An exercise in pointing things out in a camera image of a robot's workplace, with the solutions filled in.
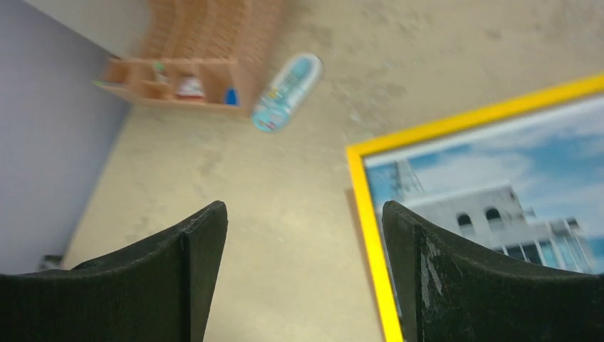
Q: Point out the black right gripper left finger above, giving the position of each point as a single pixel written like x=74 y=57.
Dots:
x=157 y=289

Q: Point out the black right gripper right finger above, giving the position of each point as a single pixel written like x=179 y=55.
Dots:
x=449 y=288

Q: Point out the building and sky photo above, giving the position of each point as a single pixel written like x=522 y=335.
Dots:
x=529 y=187

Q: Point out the yellow wooden picture frame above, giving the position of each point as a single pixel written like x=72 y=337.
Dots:
x=459 y=123

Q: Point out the red white small box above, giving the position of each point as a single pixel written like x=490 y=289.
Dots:
x=190 y=87

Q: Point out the small blue block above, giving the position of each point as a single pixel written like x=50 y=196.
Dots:
x=231 y=97

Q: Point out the green white pen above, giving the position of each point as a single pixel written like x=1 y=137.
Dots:
x=160 y=72

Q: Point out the orange plastic desk organizer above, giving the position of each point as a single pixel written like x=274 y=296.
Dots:
x=226 y=44

